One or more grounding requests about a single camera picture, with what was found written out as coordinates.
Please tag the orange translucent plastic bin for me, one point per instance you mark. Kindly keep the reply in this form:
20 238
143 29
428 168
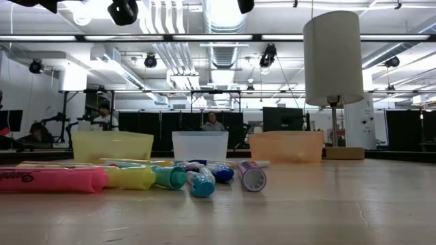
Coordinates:
286 146

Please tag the white shade wooden base lamp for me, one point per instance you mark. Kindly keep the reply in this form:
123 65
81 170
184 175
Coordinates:
332 58

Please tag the yellow translucent plastic bin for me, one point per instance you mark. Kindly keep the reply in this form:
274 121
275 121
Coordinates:
112 146

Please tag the thin white marker light-blue cap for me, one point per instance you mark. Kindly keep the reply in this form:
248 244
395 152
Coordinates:
202 185

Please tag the teal highlighter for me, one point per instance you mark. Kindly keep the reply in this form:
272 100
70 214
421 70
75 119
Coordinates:
170 177

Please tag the silver ventilation duct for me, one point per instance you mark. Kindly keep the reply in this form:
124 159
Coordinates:
223 20

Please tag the black monitor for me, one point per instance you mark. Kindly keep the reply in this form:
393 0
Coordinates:
10 119
282 119

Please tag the thin white marker red cap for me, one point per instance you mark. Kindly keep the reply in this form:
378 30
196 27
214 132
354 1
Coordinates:
261 164

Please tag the orange-yellow highlighter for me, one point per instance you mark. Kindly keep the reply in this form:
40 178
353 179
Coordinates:
160 163

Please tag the white column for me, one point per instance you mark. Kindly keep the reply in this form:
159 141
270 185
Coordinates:
360 122

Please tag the black ceiling spotlight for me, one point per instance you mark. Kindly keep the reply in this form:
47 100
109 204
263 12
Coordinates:
150 61
268 56
35 66
391 62

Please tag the clear translucent plastic bin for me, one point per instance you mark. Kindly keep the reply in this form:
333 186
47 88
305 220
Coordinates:
200 146

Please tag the black partition screen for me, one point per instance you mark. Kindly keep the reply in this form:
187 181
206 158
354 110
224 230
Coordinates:
405 129
153 131

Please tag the purple highlighter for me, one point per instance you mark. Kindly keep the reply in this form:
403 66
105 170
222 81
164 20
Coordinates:
252 177

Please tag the yellow highlighter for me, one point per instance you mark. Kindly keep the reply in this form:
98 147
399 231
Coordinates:
133 177

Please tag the pink highlighter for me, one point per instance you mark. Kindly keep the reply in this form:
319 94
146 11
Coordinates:
51 180

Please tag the person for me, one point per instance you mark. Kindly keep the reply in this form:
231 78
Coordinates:
39 134
104 120
213 124

